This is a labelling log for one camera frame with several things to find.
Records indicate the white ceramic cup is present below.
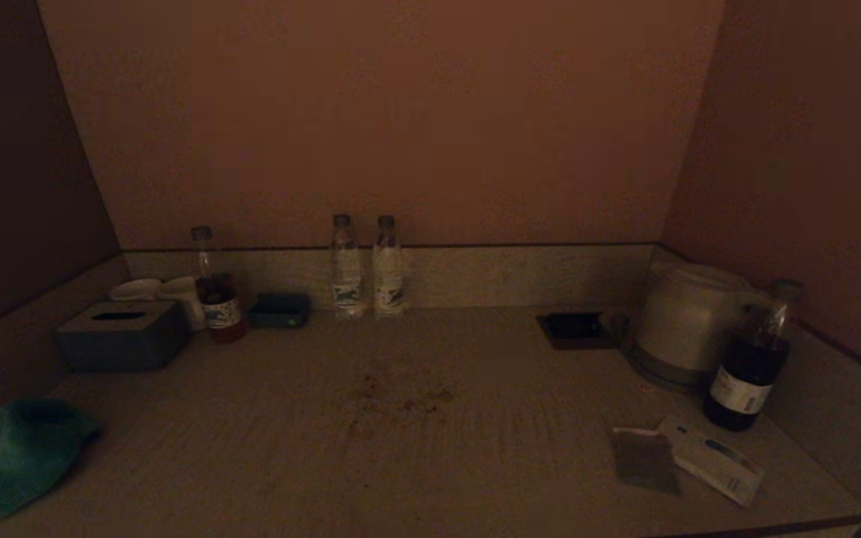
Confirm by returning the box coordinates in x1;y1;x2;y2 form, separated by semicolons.
159;276;207;331

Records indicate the black recessed socket panel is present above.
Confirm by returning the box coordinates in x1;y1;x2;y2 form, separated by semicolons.
536;312;618;350

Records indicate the white paper sachet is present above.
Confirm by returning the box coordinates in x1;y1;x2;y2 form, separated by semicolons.
657;415;765;507

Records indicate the dark cola bottle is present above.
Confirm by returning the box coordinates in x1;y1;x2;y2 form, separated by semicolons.
703;278;805;432

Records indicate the white saucer dish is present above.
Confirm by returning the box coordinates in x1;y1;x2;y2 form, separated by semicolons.
109;279;163;303

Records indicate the small blue tray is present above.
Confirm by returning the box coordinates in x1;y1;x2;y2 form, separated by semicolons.
250;293;311;329

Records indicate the clear water bottle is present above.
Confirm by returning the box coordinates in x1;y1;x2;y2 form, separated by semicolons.
372;215;406;316
330;214;365;320

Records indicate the amber tea bottle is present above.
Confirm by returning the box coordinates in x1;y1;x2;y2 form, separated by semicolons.
191;226;247;344

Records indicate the grey kettle base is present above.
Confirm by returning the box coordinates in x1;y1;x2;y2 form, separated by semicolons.
627;345;717;395

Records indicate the white electric kettle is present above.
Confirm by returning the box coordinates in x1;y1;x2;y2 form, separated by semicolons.
629;262;765;378

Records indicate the grey tea bag sachet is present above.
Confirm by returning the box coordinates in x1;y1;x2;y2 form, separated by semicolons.
612;427;682;495

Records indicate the green fluffy cloth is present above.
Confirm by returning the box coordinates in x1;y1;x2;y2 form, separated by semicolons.
0;398;100;521

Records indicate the grey tissue box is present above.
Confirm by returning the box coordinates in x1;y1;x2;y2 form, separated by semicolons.
55;300;191;373

